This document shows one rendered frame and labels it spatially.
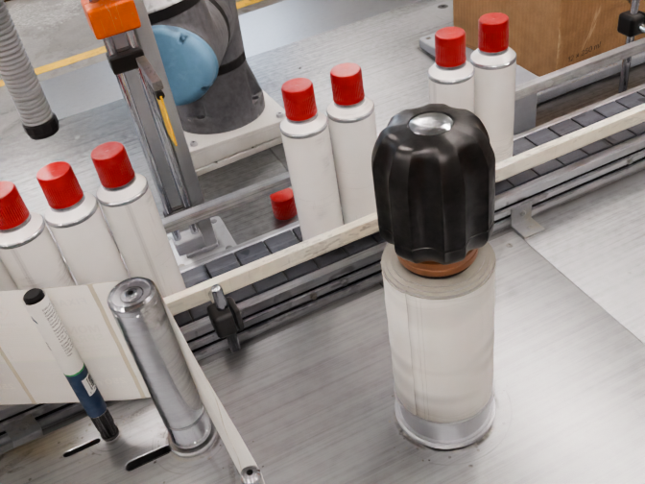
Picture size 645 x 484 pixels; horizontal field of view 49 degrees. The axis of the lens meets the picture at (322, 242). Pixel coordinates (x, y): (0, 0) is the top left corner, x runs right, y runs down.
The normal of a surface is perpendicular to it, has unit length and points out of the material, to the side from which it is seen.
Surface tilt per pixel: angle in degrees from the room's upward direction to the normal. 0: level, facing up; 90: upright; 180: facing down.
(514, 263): 0
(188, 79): 96
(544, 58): 90
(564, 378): 0
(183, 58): 96
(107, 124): 0
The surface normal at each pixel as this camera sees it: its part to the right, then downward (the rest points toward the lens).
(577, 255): -0.14, -0.76
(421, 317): -0.41, 0.64
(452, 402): 0.07, 0.61
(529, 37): -0.84, 0.44
